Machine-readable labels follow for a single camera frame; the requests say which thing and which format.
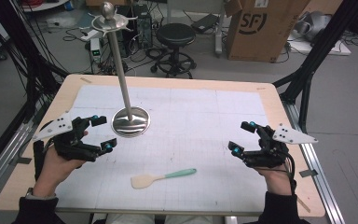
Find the person's right hand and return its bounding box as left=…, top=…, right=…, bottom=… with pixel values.
left=255, top=165, right=294, bottom=197

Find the white grid mat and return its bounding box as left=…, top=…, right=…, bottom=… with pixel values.
left=55, top=84, right=270, bottom=213

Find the white flat board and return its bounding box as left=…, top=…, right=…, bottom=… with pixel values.
left=286, top=33, right=352, bottom=57

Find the cream spatula with green handle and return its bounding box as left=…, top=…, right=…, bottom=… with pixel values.
left=130, top=167, right=198, bottom=190

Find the aluminium rail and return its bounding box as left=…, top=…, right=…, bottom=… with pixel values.
left=281, top=100, right=347, bottom=224
left=0, top=101, right=51, bottom=206

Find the black metal frame post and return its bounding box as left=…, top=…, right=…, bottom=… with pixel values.
left=272, top=0, right=358, bottom=134
left=0, top=0, right=70, bottom=181

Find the white device with green light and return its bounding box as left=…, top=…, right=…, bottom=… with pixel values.
left=89, top=37, right=103, bottom=63

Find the silver metal utensil stand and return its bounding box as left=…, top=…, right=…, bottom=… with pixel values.
left=90, top=1, right=152, bottom=138

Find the wrist watch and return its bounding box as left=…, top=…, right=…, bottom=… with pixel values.
left=24, top=187, right=58, bottom=201

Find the person's left hand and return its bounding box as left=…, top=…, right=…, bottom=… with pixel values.
left=32, top=130, right=90, bottom=199

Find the black gripper strap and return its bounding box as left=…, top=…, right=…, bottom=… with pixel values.
left=33, top=139, right=54, bottom=183

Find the black computer tower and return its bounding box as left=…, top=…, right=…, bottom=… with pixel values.
left=132, top=4, right=154, bottom=49

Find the white table leg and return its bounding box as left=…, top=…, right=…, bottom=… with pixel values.
left=213, top=0, right=228, bottom=59

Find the black flat device on floor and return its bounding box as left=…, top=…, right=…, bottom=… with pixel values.
left=191, top=12, right=220, bottom=35

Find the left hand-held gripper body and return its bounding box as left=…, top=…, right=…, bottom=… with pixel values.
left=32, top=111, right=104, bottom=163

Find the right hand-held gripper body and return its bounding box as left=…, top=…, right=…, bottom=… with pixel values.
left=241, top=122, right=319, bottom=169

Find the silver grey machine part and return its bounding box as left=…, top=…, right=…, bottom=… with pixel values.
left=293, top=10, right=334, bottom=43

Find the grey tape piece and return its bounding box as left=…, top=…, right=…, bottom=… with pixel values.
left=298, top=168, right=320, bottom=178
left=8, top=156, right=33, bottom=166

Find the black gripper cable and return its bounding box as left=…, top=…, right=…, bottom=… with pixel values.
left=252, top=148, right=297, bottom=196

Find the brown cardboard box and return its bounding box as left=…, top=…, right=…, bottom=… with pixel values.
left=224, top=0, right=312, bottom=63

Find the black round stool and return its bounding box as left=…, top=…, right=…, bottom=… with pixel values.
left=149, top=22, right=198, bottom=79

